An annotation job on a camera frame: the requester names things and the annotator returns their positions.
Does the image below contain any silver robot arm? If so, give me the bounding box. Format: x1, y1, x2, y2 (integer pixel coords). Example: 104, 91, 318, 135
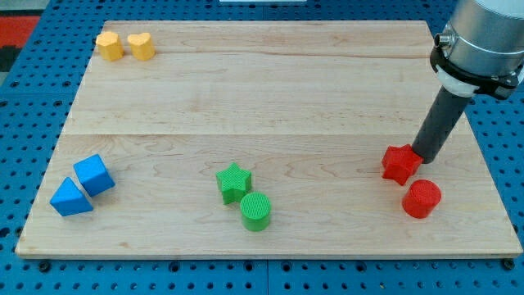
430, 0, 523, 100

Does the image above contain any blue cube block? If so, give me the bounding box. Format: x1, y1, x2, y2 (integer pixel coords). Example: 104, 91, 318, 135
73, 154, 115, 197

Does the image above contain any blue triangle block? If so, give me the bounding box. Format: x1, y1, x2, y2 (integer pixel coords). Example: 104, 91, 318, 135
49, 177, 93, 216

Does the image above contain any green star block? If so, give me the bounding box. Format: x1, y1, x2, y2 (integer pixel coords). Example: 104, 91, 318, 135
215, 162, 252, 205

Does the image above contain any green cylinder block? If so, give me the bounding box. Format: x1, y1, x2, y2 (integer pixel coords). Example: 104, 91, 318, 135
240, 192, 271, 232

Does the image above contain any wooden board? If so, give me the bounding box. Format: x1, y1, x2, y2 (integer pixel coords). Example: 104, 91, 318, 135
16, 20, 522, 260

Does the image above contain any red star block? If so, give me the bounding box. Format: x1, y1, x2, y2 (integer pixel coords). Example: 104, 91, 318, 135
382, 144, 423, 186

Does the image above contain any yellow heart block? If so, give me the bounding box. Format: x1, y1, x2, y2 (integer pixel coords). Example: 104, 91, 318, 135
127, 33, 156, 61

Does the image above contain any red cylinder block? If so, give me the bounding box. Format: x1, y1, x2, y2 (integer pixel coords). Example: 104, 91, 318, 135
402, 179, 442, 219

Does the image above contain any yellow hexagon block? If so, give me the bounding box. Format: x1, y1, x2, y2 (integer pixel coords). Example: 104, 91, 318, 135
96, 31, 124, 61

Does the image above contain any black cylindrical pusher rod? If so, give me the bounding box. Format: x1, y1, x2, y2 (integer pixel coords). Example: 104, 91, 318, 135
412, 87, 471, 164

